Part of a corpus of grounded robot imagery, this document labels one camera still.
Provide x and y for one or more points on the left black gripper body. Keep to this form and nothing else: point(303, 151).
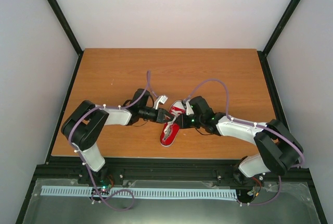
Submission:
point(150, 117)

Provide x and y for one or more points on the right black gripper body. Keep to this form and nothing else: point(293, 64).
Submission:
point(193, 123)

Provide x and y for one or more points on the white shoelace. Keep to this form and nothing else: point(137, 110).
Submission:
point(167, 130)

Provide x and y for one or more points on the red canvas sneaker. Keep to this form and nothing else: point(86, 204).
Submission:
point(174, 127)

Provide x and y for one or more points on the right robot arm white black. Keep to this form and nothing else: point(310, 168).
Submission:
point(278, 149)

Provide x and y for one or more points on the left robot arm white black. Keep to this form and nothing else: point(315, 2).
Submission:
point(85, 124)

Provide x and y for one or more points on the green lit circuit board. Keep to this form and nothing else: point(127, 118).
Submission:
point(106, 186)

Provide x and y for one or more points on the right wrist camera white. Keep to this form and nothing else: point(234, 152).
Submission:
point(188, 108)

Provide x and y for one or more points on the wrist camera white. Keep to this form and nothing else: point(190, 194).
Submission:
point(188, 108)
point(160, 100)

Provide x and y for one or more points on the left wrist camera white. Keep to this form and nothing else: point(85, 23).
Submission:
point(160, 100)

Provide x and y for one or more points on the black aluminium rail base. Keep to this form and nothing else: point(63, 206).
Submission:
point(128, 173)

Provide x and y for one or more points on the light blue cable duct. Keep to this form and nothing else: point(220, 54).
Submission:
point(142, 193)

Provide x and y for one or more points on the left black frame post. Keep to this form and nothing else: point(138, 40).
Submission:
point(66, 27)

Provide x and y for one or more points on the black frame post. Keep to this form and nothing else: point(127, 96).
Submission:
point(66, 27)
point(292, 5)

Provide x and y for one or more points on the right black frame post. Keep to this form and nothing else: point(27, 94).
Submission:
point(292, 5)

